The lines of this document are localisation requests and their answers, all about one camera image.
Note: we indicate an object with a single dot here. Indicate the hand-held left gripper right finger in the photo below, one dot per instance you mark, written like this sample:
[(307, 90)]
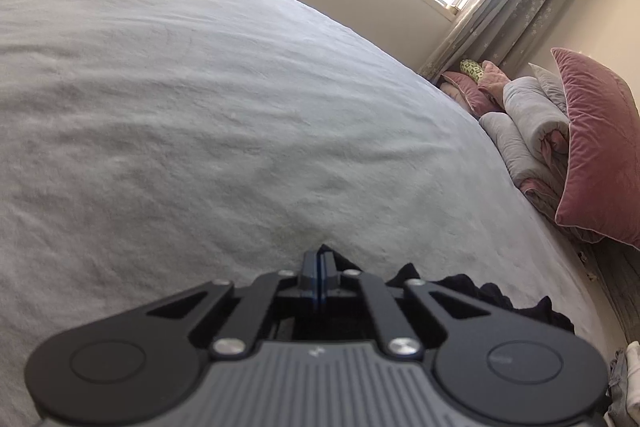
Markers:
[(327, 279)]

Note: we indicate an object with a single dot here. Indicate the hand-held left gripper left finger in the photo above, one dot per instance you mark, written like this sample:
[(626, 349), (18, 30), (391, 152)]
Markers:
[(312, 279)]

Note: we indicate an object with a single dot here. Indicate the black t-shirt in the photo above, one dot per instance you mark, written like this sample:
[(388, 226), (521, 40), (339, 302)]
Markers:
[(500, 302)]

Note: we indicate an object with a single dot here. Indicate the small pink pillow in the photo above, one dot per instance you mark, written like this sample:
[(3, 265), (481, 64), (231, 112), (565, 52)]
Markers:
[(475, 94)]

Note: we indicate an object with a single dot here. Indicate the folded grey pink quilt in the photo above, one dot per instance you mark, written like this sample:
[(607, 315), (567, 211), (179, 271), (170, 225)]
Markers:
[(530, 127)]

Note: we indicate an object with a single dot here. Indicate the green patterned cushion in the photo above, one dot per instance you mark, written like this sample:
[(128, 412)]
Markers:
[(471, 69)]

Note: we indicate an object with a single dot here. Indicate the small brown trinket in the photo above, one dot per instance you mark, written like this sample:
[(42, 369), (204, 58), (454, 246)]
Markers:
[(589, 267)]

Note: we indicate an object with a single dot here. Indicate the grey quilted headboard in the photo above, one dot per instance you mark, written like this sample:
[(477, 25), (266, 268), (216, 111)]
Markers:
[(620, 287)]

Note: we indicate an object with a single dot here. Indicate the pink velvet pillow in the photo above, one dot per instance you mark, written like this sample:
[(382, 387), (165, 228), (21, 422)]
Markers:
[(600, 142)]

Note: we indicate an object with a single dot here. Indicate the folded white garment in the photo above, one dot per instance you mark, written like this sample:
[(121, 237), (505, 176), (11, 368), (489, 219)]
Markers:
[(631, 357)]

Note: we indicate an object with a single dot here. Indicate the folded grey garment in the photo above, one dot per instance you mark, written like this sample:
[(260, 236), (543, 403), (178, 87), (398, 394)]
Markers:
[(620, 392)]

